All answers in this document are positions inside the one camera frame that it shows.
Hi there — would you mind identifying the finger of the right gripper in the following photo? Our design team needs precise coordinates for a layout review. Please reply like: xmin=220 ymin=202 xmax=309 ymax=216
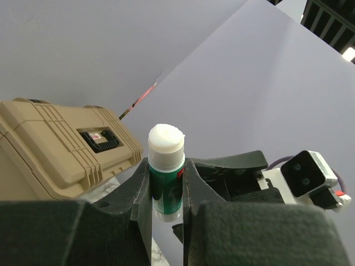
xmin=172 ymin=223 xmax=184 ymax=243

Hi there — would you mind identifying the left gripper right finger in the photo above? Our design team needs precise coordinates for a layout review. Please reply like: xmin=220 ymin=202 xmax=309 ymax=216
xmin=183 ymin=160 xmax=350 ymax=265

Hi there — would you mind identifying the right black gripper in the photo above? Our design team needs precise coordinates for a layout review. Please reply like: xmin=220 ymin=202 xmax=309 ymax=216
xmin=191 ymin=150 xmax=284 ymax=203

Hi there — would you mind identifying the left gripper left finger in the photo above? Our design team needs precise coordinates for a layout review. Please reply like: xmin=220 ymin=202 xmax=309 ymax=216
xmin=1 ymin=159 xmax=152 ymax=265

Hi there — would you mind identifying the green white glue stick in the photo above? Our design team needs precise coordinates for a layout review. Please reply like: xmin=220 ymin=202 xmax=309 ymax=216
xmin=148 ymin=124 xmax=185 ymax=222

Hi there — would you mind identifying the tan plastic toolbox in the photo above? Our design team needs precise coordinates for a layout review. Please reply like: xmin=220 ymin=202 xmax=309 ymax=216
xmin=1 ymin=98 xmax=143 ymax=201

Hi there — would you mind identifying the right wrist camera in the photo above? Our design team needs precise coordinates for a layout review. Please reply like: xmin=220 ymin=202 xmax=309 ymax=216
xmin=262 ymin=150 xmax=352 ymax=212

